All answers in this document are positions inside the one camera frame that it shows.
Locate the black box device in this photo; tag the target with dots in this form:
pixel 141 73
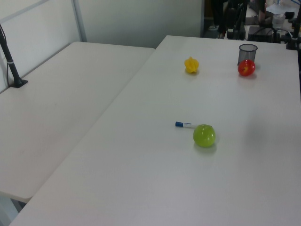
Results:
pixel 263 34

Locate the grey partition frame post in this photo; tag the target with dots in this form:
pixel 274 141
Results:
pixel 80 21

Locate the green toy apple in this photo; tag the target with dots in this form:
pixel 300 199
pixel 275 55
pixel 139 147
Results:
pixel 204 135

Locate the blue capped white marker pen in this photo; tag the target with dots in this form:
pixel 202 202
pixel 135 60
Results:
pixel 184 124

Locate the black pole with base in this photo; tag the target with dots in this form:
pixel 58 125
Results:
pixel 10 63

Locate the black mesh pen cup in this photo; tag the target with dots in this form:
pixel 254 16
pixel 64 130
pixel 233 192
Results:
pixel 248 53

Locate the black tripod stand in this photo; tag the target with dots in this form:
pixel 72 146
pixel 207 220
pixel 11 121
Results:
pixel 235 21

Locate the yellow toy starfruit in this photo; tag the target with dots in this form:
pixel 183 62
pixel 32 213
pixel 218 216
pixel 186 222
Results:
pixel 191 65

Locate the black camera stand clamp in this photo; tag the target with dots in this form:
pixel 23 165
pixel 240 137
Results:
pixel 294 37

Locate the red toy apple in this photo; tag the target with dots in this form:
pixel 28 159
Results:
pixel 246 67

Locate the white side table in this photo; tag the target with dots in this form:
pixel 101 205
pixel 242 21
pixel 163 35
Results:
pixel 58 106

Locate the clear plastic cup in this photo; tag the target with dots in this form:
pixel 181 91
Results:
pixel 279 21

